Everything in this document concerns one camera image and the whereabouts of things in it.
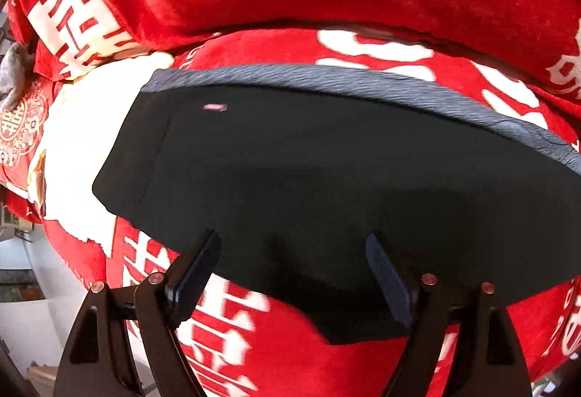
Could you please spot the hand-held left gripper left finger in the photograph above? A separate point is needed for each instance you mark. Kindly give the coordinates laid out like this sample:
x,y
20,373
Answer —
x,y
193,279

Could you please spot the black pants with grey waistband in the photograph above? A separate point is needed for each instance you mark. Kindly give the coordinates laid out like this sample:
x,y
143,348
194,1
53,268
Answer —
x,y
290,170

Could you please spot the red printed blanket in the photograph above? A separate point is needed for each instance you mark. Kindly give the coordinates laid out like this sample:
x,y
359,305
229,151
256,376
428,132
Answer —
x,y
290,360

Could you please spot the grey plush cloth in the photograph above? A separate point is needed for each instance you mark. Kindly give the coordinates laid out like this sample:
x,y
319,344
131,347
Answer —
x,y
13,70

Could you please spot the red pillow with gold ornament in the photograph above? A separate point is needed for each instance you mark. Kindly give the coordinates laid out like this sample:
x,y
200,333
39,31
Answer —
x,y
20,129

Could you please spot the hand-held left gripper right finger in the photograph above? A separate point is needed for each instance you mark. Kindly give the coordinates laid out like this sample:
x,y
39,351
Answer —
x,y
390,279

